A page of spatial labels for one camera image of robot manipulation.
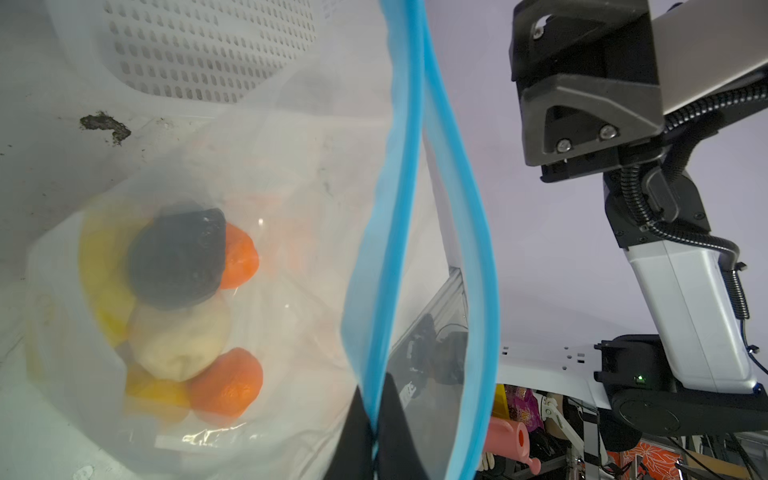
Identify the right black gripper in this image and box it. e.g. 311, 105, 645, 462
509, 0, 664, 183

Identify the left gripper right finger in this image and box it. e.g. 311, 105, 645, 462
376, 373, 428, 480

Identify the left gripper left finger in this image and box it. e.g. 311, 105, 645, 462
323, 389, 374, 480

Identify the orange tangerine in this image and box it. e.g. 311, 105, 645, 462
220, 223, 260, 290
188, 348, 264, 420

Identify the clear zip top bag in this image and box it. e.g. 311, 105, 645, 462
25, 1, 500, 479

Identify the white garlic bulb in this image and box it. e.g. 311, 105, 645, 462
127, 294, 232, 382

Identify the yellow peach fruit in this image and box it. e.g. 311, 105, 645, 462
124, 364, 190, 424

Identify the orange tangerine top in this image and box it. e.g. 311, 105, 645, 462
220, 223, 260, 290

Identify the dark avocado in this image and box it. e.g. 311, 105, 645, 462
126, 208, 226, 310

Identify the yellow green mango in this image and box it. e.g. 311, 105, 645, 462
78, 214, 149, 347

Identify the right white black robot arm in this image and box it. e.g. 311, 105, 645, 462
509, 1, 767, 436

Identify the white perforated plastic basket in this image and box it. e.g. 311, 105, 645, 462
45, 0, 348, 118

